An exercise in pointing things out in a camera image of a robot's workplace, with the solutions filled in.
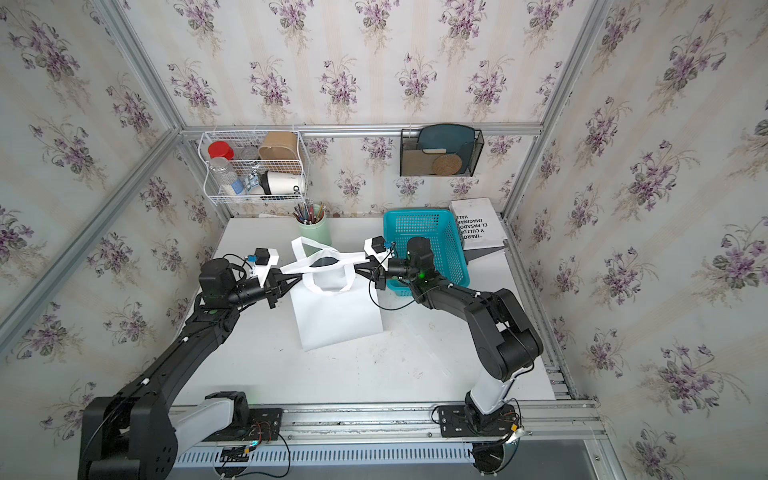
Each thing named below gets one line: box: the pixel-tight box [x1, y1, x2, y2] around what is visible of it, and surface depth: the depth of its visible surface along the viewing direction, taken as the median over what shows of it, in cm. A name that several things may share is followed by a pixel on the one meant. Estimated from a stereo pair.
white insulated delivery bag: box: [280, 236, 383, 351], surface depth 78 cm
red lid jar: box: [208, 141, 235, 160], surface depth 94 cm
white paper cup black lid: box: [259, 170, 304, 195], surface depth 95 cm
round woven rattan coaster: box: [432, 154, 462, 176], surface depth 99 cm
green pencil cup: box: [292, 199, 332, 246], surface depth 101 cm
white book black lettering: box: [449, 198, 508, 250], surface depth 109 cm
